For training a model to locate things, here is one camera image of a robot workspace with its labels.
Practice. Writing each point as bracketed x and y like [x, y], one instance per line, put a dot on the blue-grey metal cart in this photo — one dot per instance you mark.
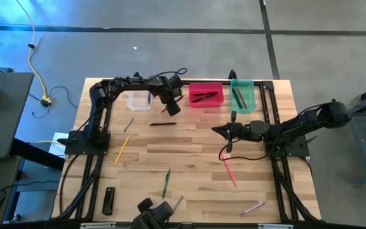
[357, 109]

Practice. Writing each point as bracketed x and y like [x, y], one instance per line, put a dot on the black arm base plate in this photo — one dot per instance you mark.
[299, 152]
[75, 144]

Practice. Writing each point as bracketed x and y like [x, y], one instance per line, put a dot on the black rectangular device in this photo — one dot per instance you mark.
[108, 200]

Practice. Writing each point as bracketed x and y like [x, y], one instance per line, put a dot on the brown-grey desk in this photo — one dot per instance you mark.
[2, 171]

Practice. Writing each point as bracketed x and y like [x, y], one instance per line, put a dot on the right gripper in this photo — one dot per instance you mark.
[234, 118]

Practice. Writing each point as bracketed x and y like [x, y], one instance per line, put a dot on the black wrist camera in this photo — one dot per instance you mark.
[174, 82]
[242, 128]

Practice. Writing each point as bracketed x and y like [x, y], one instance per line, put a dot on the black frame bracket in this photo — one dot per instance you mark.
[136, 74]
[233, 74]

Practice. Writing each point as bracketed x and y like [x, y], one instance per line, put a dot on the teal plastic bin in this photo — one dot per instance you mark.
[249, 95]

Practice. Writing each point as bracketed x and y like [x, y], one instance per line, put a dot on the yellow pencil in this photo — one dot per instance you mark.
[121, 150]

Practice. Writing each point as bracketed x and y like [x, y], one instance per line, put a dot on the pink plastic bin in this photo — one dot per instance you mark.
[194, 104]

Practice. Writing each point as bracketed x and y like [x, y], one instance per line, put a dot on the green pen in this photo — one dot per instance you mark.
[166, 184]

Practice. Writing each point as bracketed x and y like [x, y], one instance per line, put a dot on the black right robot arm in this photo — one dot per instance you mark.
[300, 124]

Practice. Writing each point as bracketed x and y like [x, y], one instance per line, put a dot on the grey marker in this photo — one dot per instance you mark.
[179, 201]

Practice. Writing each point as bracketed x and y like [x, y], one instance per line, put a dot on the grey desk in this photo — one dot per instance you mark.
[8, 121]

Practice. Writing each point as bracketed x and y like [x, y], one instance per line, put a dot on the clear plastic bin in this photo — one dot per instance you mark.
[137, 103]

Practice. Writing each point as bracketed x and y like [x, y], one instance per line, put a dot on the dark red pencil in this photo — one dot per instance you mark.
[163, 110]

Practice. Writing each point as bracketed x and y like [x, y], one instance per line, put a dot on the white paper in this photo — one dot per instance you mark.
[54, 146]

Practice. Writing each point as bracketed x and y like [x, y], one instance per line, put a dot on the yellow power plug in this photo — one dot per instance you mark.
[45, 101]

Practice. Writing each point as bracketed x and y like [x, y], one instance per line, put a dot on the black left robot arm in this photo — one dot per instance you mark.
[129, 83]

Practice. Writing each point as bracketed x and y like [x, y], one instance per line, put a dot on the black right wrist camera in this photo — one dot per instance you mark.
[242, 128]

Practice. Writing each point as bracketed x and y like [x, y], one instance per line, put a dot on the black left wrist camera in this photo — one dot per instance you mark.
[174, 82]

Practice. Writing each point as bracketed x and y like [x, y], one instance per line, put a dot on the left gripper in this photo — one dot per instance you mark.
[168, 94]

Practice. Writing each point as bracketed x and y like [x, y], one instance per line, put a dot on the black aluminium table frame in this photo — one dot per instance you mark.
[260, 83]

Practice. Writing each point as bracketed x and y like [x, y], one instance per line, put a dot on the lilac pen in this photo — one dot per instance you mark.
[252, 208]

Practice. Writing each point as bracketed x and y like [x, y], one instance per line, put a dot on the black desk beam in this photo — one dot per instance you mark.
[37, 155]

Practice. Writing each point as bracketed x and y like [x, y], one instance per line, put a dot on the grey crayon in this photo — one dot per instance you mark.
[128, 125]

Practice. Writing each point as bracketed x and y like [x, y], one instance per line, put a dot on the pink pencil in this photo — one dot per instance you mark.
[230, 173]

